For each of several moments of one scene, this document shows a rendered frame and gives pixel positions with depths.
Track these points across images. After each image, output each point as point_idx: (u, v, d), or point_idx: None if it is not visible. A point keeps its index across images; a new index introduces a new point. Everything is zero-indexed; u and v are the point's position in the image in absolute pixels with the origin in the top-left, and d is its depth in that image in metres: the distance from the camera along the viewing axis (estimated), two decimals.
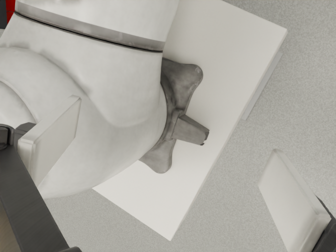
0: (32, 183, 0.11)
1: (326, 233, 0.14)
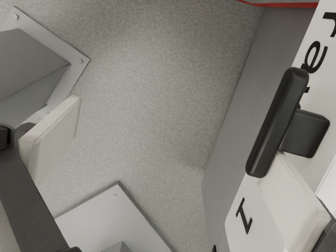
0: (32, 183, 0.11)
1: (326, 233, 0.14)
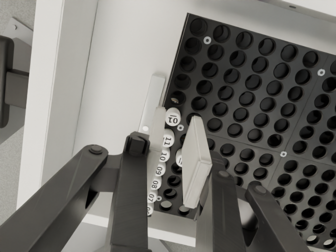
0: (145, 188, 0.12)
1: (208, 177, 0.16)
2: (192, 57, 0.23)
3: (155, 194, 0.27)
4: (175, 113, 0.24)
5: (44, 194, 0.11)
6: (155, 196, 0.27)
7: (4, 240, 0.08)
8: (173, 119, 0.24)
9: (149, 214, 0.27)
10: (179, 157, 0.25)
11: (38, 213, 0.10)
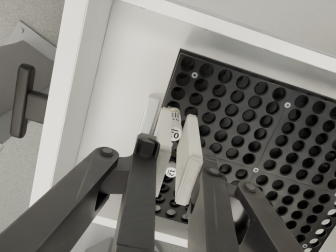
0: (153, 190, 0.12)
1: (198, 174, 0.16)
2: (182, 87, 0.28)
3: None
4: None
5: (54, 195, 0.11)
6: None
7: (13, 239, 0.09)
8: None
9: None
10: (168, 169, 0.30)
11: (47, 214, 0.10)
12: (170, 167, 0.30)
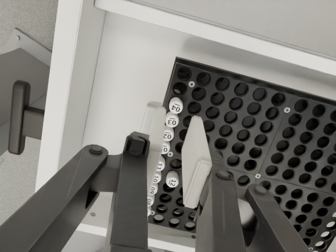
0: (145, 188, 0.12)
1: (208, 177, 0.16)
2: (179, 97, 0.28)
3: (149, 209, 0.31)
4: (165, 143, 0.28)
5: (44, 194, 0.11)
6: (149, 212, 0.31)
7: (4, 240, 0.08)
8: (164, 148, 0.28)
9: None
10: (169, 179, 0.30)
11: (38, 213, 0.10)
12: (171, 177, 0.30)
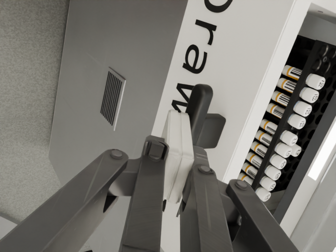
0: (161, 193, 0.12)
1: (189, 172, 0.16)
2: (314, 73, 0.29)
3: (275, 182, 0.33)
4: (304, 118, 0.30)
5: (62, 195, 0.11)
6: (275, 184, 0.33)
7: (21, 238, 0.09)
8: (302, 123, 0.30)
9: (268, 199, 0.34)
10: (296, 149, 0.32)
11: (55, 214, 0.10)
12: (298, 147, 0.32)
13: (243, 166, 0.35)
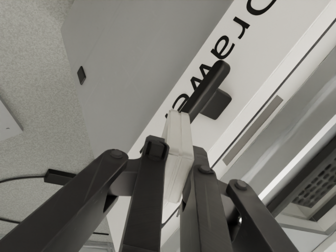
0: (161, 193, 0.12)
1: (189, 172, 0.16)
2: None
3: None
4: None
5: (62, 195, 0.11)
6: None
7: (21, 238, 0.09)
8: None
9: None
10: None
11: (55, 214, 0.10)
12: None
13: None
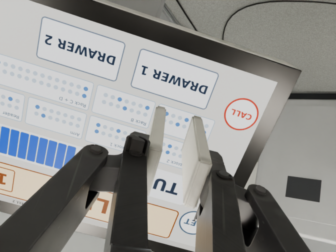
0: (145, 188, 0.12)
1: (208, 177, 0.16)
2: None
3: None
4: None
5: (44, 194, 0.11)
6: None
7: (4, 240, 0.08)
8: None
9: None
10: None
11: (38, 213, 0.10)
12: None
13: None
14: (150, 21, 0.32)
